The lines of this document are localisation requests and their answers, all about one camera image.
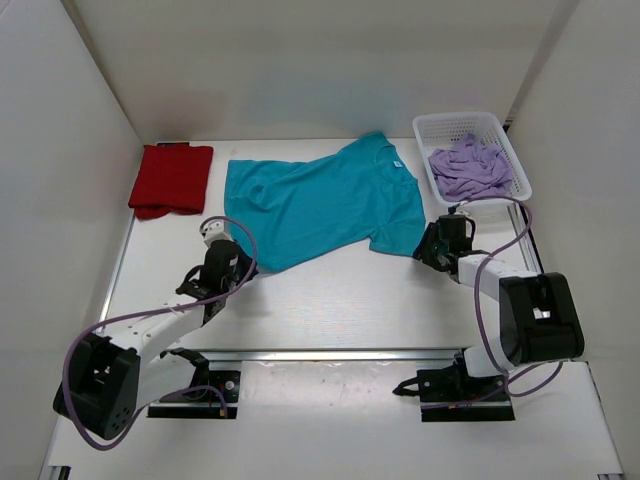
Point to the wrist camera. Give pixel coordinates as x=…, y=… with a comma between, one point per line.
x=214, y=230
x=458, y=210

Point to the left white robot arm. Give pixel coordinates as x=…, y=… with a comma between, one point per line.
x=116, y=368

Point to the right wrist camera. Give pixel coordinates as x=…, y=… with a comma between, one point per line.
x=458, y=210

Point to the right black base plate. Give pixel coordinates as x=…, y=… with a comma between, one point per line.
x=450, y=395

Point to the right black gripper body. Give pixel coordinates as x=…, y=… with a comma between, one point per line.
x=433, y=249

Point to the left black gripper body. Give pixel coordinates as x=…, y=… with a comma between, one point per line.
x=229, y=281

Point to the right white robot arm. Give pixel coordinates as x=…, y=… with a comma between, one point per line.
x=523, y=317

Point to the red t-shirt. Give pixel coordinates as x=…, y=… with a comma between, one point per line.
x=171, y=179

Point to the teal t-shirt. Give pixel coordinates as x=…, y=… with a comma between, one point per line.
x=293, y=212

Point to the lavender t-shirt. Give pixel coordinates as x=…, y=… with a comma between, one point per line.
x=470, y=170

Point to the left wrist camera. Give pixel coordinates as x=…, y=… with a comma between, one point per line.
x=214, y=230

